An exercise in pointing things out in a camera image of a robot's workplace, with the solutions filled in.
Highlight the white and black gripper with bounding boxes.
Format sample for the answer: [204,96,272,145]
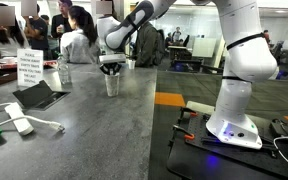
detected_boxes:
[99,54,126,75]

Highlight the white paper cup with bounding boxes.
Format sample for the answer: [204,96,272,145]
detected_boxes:
[105,73,120,97]

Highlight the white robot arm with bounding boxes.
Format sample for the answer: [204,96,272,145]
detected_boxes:
[97,0,277,149]

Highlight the small white cup far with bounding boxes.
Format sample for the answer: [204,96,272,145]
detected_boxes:
[128,60,136,69]

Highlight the woman in light shirt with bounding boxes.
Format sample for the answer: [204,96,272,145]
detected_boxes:
[59,5,101,65]

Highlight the clear plastic water bottle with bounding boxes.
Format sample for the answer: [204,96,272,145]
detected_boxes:
[57,54,71,84]

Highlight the black table outlet hatch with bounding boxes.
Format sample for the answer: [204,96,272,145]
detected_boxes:
[13,80,68,110]

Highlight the white printed paper sign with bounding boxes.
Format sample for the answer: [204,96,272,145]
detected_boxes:
[16,49,43,87]

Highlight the white power adapter brick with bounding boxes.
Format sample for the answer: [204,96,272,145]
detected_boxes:
[5,102,34,136]

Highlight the white power cable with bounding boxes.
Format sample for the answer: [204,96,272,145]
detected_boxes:
[0,102,66,132]

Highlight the orange handled clamp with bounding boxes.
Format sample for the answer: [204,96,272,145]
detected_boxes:
[180,107,198,117]
[173,125,195,140]

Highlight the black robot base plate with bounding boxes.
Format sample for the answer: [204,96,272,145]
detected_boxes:
[167,111,288,180]

